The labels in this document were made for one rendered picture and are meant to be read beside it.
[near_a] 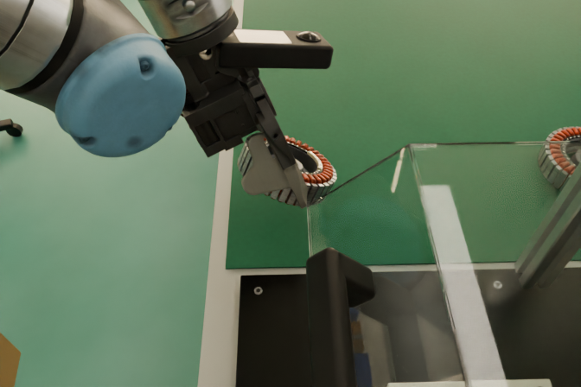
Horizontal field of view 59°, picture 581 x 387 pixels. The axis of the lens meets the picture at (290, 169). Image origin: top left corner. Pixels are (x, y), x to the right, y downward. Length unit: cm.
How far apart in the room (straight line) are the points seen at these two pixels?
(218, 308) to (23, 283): 109
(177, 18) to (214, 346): 33
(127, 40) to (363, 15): 73
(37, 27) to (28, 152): 168
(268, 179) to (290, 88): 32
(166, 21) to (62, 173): 141
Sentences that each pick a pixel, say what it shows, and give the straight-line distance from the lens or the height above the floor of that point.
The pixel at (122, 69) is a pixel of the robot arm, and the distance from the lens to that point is 29.
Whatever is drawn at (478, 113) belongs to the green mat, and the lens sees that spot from 82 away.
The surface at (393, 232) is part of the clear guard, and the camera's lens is 27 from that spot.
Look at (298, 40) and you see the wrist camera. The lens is 51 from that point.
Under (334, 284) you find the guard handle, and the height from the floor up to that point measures 106.
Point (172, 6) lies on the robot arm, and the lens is 45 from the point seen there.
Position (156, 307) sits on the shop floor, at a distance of 146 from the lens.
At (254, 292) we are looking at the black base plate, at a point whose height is 77.
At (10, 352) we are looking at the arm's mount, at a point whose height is 77.
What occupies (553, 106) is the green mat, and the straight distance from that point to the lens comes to 88.
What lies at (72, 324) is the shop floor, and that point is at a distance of 151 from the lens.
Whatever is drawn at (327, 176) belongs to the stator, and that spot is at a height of 84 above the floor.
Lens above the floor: 127
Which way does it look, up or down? 49 degrees down
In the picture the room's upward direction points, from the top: straight up
